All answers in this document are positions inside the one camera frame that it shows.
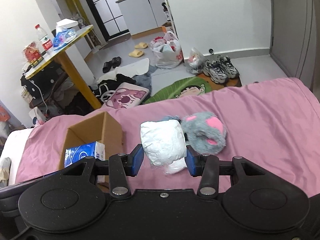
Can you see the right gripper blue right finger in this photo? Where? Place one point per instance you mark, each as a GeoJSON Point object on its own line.
{"type": "Point", "coordinates": [195, 162]}

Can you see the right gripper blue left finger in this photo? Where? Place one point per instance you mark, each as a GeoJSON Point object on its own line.
{"type": "Point", "coordinates": [134, 161]}

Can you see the grey plush mouse slipper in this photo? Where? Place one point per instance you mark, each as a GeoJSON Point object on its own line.
{"type": "Point", "coordinates": [205, 132]}

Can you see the blue tissue pack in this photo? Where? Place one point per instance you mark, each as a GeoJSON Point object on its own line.
{"type": "Point", "coordinates": [93, 149]}

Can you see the white soft bundle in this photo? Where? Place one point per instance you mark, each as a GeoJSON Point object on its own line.
{"type": "Point", "coordinates": [163, 142]}

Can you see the blue denim cloth toy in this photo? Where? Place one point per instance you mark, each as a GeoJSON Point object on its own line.
{"type": "Point", "coordinates": [169, 117]}

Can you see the clear plastic bag packet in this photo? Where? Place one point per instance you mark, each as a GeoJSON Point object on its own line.
{"type": "Point", "coordinates": [175, 167]}

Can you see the cardboard box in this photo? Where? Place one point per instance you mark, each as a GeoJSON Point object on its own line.
{"type": "Point", "coordinates": [102, 128]}

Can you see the pink bear cushion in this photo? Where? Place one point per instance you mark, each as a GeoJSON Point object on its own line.
{"type": "Point", "coordinates": [127, 96]}

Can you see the green leaf cartoon rug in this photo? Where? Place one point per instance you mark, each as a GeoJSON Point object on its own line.
{"type": "Point", "coordinates": [196, 85]}

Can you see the black clothing pile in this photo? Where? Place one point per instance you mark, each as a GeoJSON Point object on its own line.
{"type": "Point", "coordinates": [106, 88]}

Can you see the pink bed sheet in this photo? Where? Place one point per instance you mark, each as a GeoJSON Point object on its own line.
{"type": "Point", "coordinates": [274, 124]}

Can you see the white floor mat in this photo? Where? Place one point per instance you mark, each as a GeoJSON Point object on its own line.
{"type": "Point", "coordinates": [137, 68]}

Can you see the grey sneaker left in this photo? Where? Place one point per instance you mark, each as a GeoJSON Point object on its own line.
{"type": "Point", "coordinates": [215, 72]}

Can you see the grey sneaker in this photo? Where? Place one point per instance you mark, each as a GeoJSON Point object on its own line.
{"type": "Point", "coordinates": [228, 67]}
{"type": "Point", "coordinates": [215, 72]}

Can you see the black slipper left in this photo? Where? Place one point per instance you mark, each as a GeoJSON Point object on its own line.
{"type": "Point", "coordinates": [107, 66]}

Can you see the black slipper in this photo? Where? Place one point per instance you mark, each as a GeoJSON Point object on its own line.
{"type": "Point", "coordinates": [107, 66]}
{"type": "Point", "coordinates": [116, 62]}

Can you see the small clear trash bag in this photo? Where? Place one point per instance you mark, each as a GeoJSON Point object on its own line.
{"type": "Point", "coordinates": [195, 62]}

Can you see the black slipper right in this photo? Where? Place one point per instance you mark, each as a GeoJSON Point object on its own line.
{"type": "Point", "coordinates": [116, 62]}

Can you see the grey sneaker right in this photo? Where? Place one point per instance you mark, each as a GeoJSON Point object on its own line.
{"type": "Point", "coordinates": [228, 67]}

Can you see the yellow slipper near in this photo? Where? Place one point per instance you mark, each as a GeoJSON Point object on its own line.
{"type": "Point", "coordinates": [136, 53]}

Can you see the yellow slipper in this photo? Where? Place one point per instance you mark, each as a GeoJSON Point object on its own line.
{"type": "Point", "coordinates": [136, 53]}
{"type": "Point", "coordinates": [141, 45]}

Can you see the white red plastic bag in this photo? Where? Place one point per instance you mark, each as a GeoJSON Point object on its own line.
{"type": "Point", "coordinates": [167, 51]}

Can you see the yellow slipper far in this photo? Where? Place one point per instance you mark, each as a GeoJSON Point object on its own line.
{"type": "Point", "coordinates": [141, 45]}

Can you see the black polka dot bag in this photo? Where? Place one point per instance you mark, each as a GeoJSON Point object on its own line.
{"type": "Point", "coordinates": [41, 82]}

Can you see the round white yellow-rimmed table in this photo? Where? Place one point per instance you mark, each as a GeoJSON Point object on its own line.
{"type": "Point", "coordinates": [77, 70]}

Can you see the blue plastic bag on table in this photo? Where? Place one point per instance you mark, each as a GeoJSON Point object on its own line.
{"type": "Point", "coordinates": [63, 38]}

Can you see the water bottle red label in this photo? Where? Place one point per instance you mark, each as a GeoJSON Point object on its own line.
{"type": "Point", "coordinates": [44, 39]}

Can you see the red snack jar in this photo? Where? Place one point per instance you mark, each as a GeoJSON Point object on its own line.
{"type": "Point", "coordinates": [32, 54]}

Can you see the white kitchen cabinet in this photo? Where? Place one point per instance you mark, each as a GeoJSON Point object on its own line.
{"type": "Point", "coordinates": [142, 17]}

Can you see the grey wardrobe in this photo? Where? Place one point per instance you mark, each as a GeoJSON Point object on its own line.
{"type": "Point", "coordinates": [293, 40]}

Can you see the white tissue box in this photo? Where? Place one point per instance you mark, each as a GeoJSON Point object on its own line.
{"type": "Point", "coordinates": [65, 24]}

